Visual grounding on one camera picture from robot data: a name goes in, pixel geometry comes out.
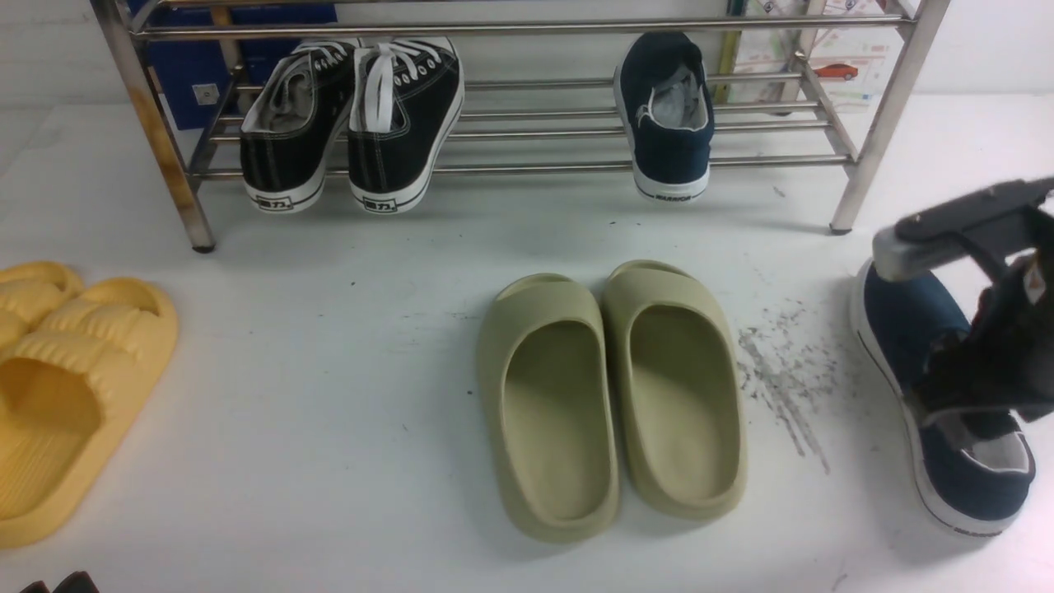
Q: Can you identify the right black canvas sneaker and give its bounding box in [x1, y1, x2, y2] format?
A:
[346, 37, 464, 215]

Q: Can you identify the yellow ribbed slipper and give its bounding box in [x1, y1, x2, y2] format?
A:
[1, 278, 180, 549]
[1, 260, 84, 349]

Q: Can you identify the green foam slipper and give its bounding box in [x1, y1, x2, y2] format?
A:
[601, 259, 748, 522]
[475, 273, 620, 543]

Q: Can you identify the stainless steel shoe rack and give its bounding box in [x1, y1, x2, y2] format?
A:
[91, 1, 949, 253]

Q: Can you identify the left yellow ribbed slipper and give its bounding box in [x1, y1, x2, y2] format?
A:
[1, 260, 84, 349]

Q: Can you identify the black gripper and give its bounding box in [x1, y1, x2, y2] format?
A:
[906, 251, 1053, 441]

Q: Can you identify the right yellow ribbed slipper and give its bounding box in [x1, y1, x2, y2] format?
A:
[1, 278, 180, 549]

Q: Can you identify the right green foam slipper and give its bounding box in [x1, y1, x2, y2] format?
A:
[601, 259, 748, 522]

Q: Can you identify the black canvas sneaker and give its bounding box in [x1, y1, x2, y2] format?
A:
[240, 38, 362, 214]
[346, 37, 464, 215]

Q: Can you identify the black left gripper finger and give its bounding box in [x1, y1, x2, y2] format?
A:
[52, 571, 100, 593]

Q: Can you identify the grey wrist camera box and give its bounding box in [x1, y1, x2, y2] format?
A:
[872, 177, 1053, 282]

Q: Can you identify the printed poster with car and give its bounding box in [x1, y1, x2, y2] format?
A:
[720, 1, 899, 113]

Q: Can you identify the left green foam slipper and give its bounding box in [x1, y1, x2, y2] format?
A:
[475, 273, 620, 543]

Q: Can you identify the navy slip-on shoe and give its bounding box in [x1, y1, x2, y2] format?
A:
[850, 259, 1036, 538]
[613, 31, 716, 203]

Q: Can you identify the blue box behind rack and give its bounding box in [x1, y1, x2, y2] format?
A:
[147, 3, 338, 130]

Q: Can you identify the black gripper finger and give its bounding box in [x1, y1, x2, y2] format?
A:
[21, 581, 50, 593]

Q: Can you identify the left black canvas sneaker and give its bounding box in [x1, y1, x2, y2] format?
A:
[240, 38, 362, 214]

